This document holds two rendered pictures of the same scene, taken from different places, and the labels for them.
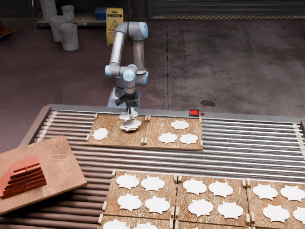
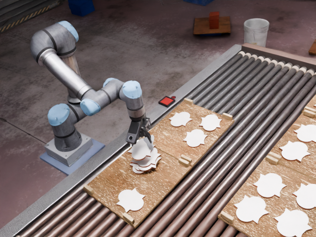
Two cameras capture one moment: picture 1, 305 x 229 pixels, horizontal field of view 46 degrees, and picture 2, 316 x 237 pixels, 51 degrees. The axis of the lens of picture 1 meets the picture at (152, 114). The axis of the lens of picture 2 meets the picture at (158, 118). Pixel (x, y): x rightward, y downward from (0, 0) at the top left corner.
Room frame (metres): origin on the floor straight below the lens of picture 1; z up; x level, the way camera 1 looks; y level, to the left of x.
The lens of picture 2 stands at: (1.33, 0.99, 2.16)
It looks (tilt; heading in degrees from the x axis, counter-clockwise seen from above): 39 degrees down; 310
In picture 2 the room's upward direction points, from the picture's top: 8 degrees counter-clockwise
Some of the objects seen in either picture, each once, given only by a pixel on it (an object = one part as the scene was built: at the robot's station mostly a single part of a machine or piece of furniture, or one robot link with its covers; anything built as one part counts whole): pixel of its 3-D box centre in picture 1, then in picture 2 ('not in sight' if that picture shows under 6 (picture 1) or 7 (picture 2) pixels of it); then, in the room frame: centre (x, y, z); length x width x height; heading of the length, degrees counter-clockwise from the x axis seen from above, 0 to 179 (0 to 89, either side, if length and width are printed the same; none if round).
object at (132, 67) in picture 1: (129, 72); (114, 90); (2.24, 0.16, 1.35); 0.11 x 0.11 x 0.08; 84
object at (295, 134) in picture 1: (170, 127); (171, 130); (2.18, -0.14, 0.90); 1.95 x 0.05 x 0.05; 83
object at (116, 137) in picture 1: (118, 130); (138, 178); (2.12, 0.26, 0.93); 0.41 x 0.35 x 0.02; 84
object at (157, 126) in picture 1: (174, 132); (187, 130); (2.08, -0.16, 0.93); 0.41 x 0.35 x 0.02; 85
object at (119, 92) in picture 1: (123, 88); (66, 135); (2.62, 0.24, 0.99); 0.15 x 0.15 x 0.10
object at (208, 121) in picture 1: (171, 120); (158, 124); (2.28, -0.15, 0.90); 1.95 x 0.05 x 0.05; 83
